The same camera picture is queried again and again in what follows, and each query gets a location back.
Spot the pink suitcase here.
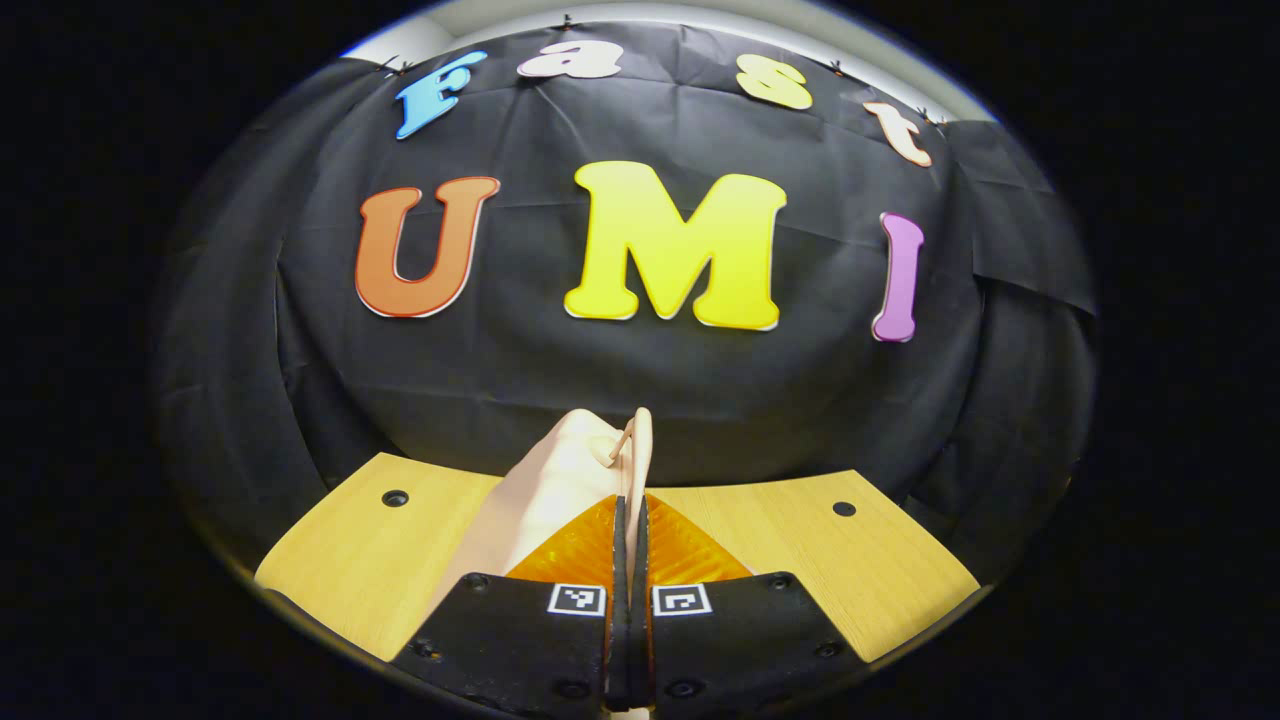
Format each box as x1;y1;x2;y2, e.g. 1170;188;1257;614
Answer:
425;407;656;626

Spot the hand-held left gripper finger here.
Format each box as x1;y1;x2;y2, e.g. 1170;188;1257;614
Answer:
390;495;629;716
632;493;871;716

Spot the black backdrop cloth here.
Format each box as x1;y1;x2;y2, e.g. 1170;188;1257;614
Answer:
150;20;1101;601

